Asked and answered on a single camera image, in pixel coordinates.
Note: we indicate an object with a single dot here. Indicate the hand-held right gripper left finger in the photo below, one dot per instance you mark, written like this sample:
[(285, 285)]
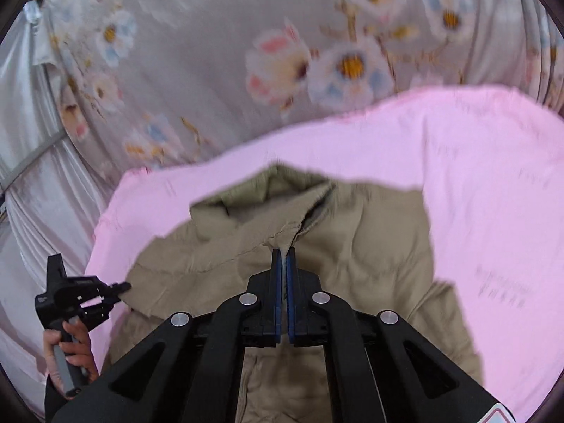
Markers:
[(276, 296)]

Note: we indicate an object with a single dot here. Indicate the person's left hand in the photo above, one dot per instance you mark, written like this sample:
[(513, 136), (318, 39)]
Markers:
[(81, 352)]

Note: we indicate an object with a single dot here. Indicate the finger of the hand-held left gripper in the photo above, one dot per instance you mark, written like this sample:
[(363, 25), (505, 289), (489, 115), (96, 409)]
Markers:
[(119, 287), (110, 305)]

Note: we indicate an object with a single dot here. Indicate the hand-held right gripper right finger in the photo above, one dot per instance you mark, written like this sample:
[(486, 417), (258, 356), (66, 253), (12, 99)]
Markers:
[(291, 296)]

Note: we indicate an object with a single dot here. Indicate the khaki padded jacket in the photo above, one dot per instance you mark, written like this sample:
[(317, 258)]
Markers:
[(361, 238)]

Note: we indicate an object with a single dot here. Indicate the pale satin curtain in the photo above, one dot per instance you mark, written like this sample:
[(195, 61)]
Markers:
[(26, 211)]

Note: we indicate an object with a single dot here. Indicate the grey floral bedsheet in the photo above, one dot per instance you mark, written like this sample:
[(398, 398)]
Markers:
[(198, 53)]

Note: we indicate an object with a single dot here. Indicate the pink printed sheet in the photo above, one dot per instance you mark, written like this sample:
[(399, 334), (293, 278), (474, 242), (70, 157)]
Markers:
[(484, 185)]

